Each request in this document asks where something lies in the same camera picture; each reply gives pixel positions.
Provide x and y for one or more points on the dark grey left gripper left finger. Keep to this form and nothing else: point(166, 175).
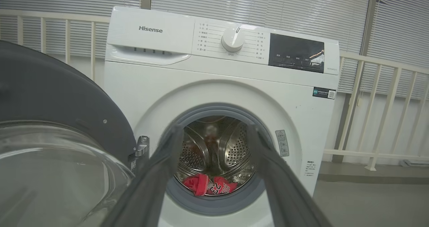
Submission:
point(144, 193)

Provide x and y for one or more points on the white detergent drawer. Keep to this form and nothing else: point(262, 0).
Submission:
point(150, 36)

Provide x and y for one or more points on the chrome door hinge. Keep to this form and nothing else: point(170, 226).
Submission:
point(142, 146)

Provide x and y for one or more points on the grey flat floor object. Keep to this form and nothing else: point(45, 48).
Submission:
point(415, 162)

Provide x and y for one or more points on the grey warning sticker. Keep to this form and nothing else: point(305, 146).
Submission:
point(282, 143)

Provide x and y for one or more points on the black display panel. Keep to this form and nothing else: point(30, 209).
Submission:
point(295, 52)

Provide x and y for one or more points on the black round washer door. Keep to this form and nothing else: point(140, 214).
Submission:
point(50, 96)

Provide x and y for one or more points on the white washing machine body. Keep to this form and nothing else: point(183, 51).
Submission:
point(150, 93)

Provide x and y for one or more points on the small white QR sticker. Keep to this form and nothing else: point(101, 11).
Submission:
point(133, 165)

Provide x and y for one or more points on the white round control knob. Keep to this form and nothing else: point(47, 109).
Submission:
point(233, 40)

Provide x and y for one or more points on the red sports jersey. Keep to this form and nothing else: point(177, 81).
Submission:
point(199, 184)

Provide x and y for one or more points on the printed black text label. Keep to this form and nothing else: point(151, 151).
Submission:
point(310, 168)

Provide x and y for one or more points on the black sticker with QR code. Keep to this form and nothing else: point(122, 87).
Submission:
point(324, 93)

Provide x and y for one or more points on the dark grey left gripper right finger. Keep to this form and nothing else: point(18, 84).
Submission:
point(288, 200)

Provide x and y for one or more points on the stainless steel washing machine drum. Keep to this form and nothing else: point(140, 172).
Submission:
point(218, 143)

